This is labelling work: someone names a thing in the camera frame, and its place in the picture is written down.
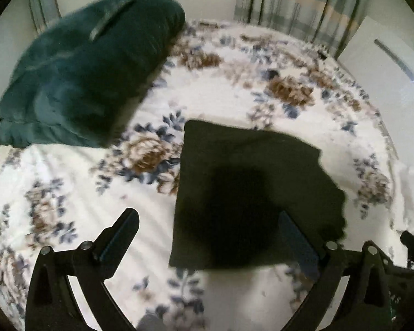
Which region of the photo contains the striped green curtain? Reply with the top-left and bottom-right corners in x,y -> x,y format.
234,0 -> 369,57

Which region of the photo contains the white panel with grey strip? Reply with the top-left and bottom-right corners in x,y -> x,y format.
338,17 -> 414,167

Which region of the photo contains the white floral bed cover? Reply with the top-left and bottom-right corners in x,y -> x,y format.
0,22 -> 414,330

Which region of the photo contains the dark green pillow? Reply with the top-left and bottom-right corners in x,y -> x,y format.
0,0 -> 185,148

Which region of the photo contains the black garment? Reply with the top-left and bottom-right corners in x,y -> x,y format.
169,120 -> 346,271

